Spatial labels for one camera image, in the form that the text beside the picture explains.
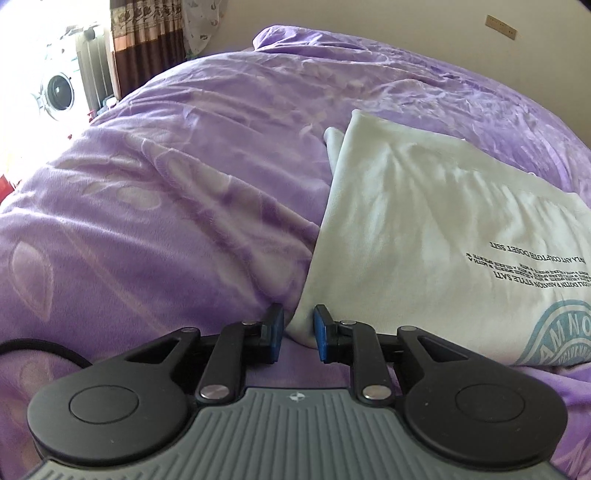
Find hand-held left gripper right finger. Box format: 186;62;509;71
313;304;467;403

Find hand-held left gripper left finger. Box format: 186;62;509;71
124;304;284;403

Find white printed sweatshirt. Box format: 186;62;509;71
286;109;591;380

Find purple patterned blanket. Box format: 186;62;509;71
0;25;591;480

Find brown striped curtain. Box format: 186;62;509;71
108;0;186;100

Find patterned cloth cover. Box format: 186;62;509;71
178;0;228;61

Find white washing machine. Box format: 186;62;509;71
28;41;89;123

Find black cable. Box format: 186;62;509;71
0;340;94;371

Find wall socket plate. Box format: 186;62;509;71
486;15;518;40

